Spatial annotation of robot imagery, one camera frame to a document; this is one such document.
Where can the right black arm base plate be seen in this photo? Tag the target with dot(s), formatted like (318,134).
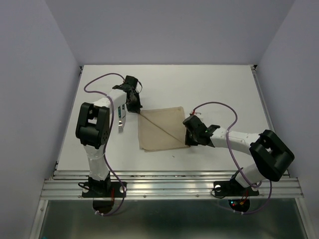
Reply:
(222,189)

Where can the silver knife teal handle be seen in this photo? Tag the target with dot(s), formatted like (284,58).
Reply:
(123,114)

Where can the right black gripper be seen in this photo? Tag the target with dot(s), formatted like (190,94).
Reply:
(188,141)

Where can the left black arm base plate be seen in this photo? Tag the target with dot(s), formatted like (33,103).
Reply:
(114,191)

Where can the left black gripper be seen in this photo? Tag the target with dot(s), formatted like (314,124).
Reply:
(136,108)

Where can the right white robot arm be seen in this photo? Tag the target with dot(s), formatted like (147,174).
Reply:
(270,155)

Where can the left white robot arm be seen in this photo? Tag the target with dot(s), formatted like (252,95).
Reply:
(96,120)

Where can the aluminium rail frame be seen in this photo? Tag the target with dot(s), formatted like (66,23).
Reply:
(168,193)

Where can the beige cloth napkin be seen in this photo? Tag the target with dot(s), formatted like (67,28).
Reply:
(161,129)

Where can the silver fork teal handle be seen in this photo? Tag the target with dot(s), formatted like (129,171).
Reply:
(120,120)

